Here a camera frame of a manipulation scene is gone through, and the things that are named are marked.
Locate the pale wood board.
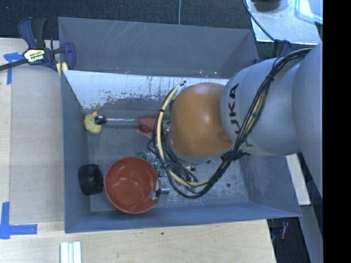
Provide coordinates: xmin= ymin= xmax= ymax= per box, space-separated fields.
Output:
xmin=9 ymin=64 xmax=66 ymax=225

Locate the red toy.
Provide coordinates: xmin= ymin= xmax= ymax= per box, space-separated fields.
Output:
xmin=136 ymin=117 xmax=169 ymax=140

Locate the yellow rubber duck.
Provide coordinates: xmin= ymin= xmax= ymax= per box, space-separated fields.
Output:
xmin=83 ymin=111 xmax=107 ymax=134

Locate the clear plastic tube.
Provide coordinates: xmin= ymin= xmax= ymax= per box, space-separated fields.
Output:
xmin=105 ymin=117 xmax=141 ymax=127

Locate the grey metal bin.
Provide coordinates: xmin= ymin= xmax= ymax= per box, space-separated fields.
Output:
xmin=57 ymin=16 xmax=303 ymax=234

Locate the black round cap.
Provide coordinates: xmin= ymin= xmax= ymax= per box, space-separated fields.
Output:
xmin=77 ymin=163 xmax=105 ymax=196

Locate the red-brown bowl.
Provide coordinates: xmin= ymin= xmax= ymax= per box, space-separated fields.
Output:
xmin=103 ymin=156 xmax=161 ymax=215

